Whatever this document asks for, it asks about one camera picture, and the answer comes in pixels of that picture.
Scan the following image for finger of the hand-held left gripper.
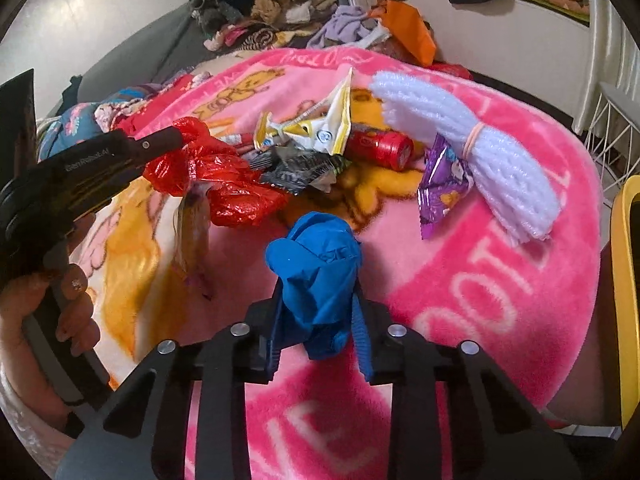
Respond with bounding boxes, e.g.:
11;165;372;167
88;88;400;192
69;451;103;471
116;126;185;171

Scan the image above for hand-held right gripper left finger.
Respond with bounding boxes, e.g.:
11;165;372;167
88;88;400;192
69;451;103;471
55;291;287;480

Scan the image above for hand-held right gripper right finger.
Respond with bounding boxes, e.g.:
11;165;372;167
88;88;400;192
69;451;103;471
351;291;583;480

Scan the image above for red plastic bag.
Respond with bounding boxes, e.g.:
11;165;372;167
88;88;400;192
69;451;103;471
122;116;291;228

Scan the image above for blue plastic bag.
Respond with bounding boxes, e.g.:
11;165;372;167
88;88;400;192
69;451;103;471
265;211;363;361

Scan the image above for purple snack packet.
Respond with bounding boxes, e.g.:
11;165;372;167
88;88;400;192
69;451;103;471
417;132;476;241

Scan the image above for yellow white snack wrapper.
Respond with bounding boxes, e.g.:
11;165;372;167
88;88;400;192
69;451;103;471
252;66;357;157

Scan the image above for yellow bin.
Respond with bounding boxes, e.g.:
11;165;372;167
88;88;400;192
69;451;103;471
610;176;640;428

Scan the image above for person's left forearm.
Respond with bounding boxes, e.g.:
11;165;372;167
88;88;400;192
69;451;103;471
0;362;76;480

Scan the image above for person's left hand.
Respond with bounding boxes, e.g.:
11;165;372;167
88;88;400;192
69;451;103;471
0;265;102;429

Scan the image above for red printed cloth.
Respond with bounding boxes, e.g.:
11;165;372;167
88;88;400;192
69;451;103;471
120;72;201;131

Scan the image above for blue patterned cloth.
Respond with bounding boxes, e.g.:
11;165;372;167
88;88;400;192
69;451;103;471
37;87;132;161

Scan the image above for grey bed sheet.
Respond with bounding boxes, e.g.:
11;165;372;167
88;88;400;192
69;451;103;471
75;7;213;106

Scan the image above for red candy bar wrapper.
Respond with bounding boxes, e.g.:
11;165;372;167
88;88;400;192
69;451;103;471
220;131;261;158

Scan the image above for clear gold-edged wrapper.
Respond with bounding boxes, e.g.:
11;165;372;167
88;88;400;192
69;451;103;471
172;192;213;286

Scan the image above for pink printed blanket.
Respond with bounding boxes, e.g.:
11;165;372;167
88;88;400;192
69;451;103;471
70;47;606;480

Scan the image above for black snack wrapper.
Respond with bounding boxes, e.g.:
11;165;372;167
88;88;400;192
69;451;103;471
247;147;353;196

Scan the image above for red cylindrical snack tube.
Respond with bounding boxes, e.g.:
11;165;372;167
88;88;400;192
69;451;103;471
344;127;415;172

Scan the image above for white yarn skein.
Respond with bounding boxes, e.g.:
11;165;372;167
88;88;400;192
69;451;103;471
371;71;562;246

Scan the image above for lilac cloth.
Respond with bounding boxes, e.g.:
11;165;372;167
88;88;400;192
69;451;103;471
306;5;381;51

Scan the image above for pale rubber band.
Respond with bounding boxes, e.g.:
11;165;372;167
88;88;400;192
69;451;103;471
462;122;487;161

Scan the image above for orange bag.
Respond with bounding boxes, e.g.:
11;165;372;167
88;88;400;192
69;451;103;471
370;0;437;66

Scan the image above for red shopping bag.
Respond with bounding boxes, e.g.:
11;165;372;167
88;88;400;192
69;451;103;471
431;61;473;81

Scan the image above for white wire stool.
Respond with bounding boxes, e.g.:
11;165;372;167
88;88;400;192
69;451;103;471
590;82;640;206

